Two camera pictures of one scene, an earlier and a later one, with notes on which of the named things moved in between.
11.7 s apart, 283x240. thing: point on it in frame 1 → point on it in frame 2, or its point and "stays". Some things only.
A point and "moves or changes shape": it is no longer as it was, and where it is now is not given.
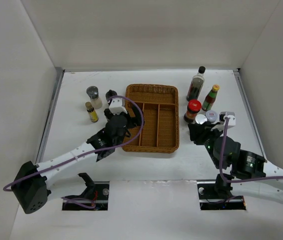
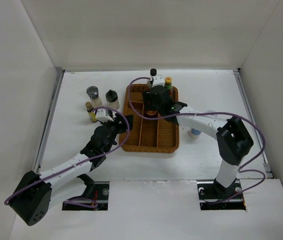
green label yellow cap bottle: [209, 101] → [168, 85]
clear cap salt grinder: [92, 92] stays
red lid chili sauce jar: [194, 106] → [151, 113]
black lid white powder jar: [110, 93] moves or changes shape
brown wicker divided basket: [160, 132] stays
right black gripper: [196, 129] → [147, 97]
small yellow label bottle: [92, 113] stays
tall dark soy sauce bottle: [196, 85] → [153, 73]
